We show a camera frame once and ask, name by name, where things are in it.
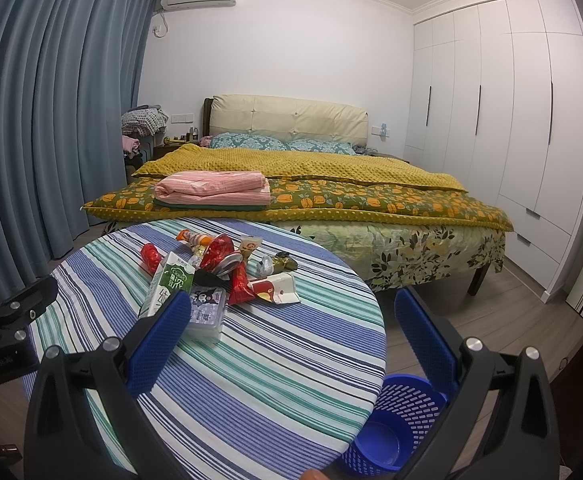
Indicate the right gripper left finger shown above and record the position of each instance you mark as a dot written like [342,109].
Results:
[62,440]

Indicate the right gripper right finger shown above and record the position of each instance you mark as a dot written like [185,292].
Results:
[500,420]

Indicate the orange white snack wrapper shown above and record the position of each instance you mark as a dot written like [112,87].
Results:
[193,239]

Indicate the crushed red soda can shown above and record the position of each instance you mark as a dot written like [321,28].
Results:
[221,257]

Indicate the red white paper box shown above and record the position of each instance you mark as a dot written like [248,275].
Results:
[277,289]

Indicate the green gold wrapper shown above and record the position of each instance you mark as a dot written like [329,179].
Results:
[279,263]

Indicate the long red snack wrapper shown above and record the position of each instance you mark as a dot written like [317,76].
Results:
[240,291]

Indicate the blue plastic waste basket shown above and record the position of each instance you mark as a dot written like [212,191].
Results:
[405,410]

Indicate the bed with floral sheet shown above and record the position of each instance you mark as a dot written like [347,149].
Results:
[388,256]

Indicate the striped blue green tablecloth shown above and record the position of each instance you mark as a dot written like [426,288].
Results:
[283,389]

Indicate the pile of clothes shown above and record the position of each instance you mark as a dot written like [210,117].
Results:
[140,127]

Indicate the folded pink blanket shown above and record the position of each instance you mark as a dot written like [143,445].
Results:
[200,189]

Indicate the blue-grey curtain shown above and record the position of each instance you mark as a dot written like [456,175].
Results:
[69,69]

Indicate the mustard yellow blanket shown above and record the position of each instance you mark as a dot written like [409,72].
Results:
[306,186]

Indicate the teal patterned pillow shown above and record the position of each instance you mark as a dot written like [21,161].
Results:
[268,143]

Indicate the white wardrobe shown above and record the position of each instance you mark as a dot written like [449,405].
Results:
[497,101]

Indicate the beige padded headboard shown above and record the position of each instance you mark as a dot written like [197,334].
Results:
[288,119]

